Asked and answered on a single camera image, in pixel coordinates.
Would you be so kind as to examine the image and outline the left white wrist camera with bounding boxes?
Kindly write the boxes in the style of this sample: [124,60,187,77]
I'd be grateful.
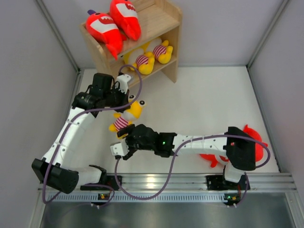
[115,74,132,94]

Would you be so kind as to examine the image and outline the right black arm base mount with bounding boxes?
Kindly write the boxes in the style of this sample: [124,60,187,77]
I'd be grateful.
[206,175,247,191]

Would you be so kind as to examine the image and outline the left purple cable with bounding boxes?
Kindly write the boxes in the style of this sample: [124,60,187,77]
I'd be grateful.
[41,64,144,207]

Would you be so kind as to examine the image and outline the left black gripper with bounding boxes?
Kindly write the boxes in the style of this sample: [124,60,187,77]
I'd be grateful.
[102,85,130,113]

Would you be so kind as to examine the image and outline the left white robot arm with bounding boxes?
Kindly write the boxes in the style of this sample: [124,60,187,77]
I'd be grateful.
[31,73,132,194]

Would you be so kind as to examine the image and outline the wooden two-tier shelf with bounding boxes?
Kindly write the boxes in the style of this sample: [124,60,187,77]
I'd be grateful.
[80,0,182,82]

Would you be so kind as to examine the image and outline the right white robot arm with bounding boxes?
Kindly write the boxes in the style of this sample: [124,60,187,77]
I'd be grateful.
[110,124,256,189]

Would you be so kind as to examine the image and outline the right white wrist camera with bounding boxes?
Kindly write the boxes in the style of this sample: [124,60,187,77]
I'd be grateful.
[110,141,129,157]

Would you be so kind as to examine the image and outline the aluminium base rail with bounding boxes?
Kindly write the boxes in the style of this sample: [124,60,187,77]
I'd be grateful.
[45,173,297,205]

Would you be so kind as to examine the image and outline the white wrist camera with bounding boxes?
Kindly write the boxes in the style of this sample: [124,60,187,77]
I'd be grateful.
[115,74,132,94]
[110,141,129,157]

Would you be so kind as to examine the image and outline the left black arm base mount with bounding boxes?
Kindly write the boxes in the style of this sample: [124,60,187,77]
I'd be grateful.
[80,175,119,191]

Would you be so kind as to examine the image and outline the yellow frog plush striped shirt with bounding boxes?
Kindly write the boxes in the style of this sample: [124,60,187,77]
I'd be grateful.
[109,100,146,132]

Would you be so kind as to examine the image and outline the red shark plush with purple fin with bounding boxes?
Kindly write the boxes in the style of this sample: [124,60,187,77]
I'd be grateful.
[85,9,127,60]

